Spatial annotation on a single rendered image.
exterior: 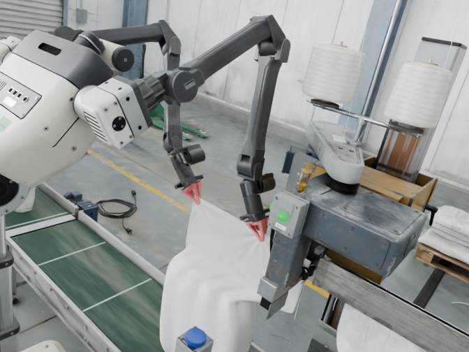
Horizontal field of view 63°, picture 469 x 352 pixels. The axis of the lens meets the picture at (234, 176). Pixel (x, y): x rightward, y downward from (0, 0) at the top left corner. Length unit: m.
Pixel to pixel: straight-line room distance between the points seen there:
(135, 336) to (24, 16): 7.37
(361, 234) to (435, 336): 0.35
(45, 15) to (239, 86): 3.95
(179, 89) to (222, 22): 7.01
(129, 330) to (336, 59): 1.38
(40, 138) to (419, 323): 1.04
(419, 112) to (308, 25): 5.82
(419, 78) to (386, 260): 0.48
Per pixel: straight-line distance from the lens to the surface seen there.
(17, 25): 8.55
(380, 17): 5.92
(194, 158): 1.45
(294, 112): 6.90
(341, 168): 1.02
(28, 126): 1.01
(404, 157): 1.37
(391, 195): 1.14
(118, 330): 1.86
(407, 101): 1.12
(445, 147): 6.12
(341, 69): 1.19
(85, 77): 1.02
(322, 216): 0.94
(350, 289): 1.17
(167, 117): 1.46
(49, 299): 2.15
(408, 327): 1.16
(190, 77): 0.99
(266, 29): 1.19
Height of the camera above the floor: 1.68
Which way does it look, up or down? 21 degrees down
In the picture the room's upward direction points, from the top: 12 degrees clockwise
